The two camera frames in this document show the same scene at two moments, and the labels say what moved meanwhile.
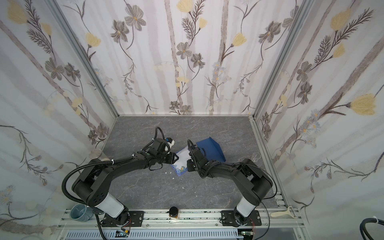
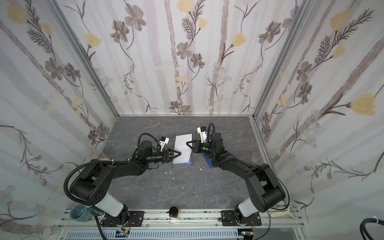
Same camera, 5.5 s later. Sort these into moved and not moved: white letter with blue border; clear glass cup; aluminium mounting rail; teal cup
Moved: white letter with blue border
Not moved: teal cup; aluminium mounting rail; clear glass cup
